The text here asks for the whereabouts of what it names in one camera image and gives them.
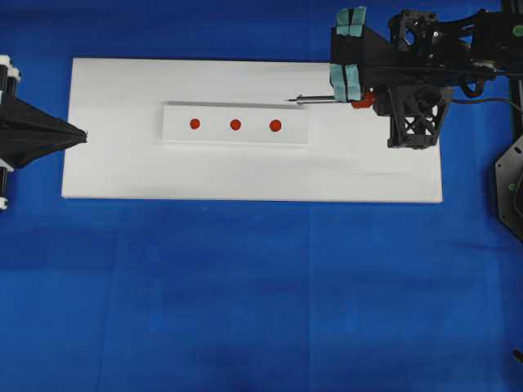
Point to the white foam board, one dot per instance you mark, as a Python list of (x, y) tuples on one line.
[(119, 104)]

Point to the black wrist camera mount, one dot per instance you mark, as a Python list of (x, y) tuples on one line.
[(417, 115)]

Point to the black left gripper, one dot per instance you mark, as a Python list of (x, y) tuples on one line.
[(18, 153)]

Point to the black aluminium rail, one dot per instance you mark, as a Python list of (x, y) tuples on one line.
[(515, 7)]

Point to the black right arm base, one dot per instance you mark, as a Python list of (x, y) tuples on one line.
[(508, 180)]

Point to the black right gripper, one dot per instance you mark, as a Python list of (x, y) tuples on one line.
[(420, 49)]

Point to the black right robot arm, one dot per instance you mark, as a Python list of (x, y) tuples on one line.
[(495, 49)]

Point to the white strip with marks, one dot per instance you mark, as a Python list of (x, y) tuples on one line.
[(218, 123)]

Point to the soldering iron orange grip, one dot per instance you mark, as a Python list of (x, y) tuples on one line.
[(365, 101)]

